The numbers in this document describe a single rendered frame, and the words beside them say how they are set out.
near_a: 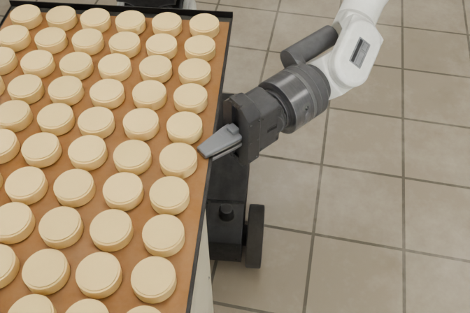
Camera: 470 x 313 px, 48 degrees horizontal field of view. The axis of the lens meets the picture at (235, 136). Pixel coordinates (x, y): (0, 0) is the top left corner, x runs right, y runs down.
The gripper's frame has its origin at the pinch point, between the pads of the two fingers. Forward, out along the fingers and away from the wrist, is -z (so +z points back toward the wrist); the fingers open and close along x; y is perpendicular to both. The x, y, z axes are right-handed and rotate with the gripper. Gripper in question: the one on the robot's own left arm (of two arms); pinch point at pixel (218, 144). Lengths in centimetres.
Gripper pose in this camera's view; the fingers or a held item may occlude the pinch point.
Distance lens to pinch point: 73.0
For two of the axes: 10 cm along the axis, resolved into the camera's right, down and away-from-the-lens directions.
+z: 7.7, -4.9, 4.1
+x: 0.0, -6.5, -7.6
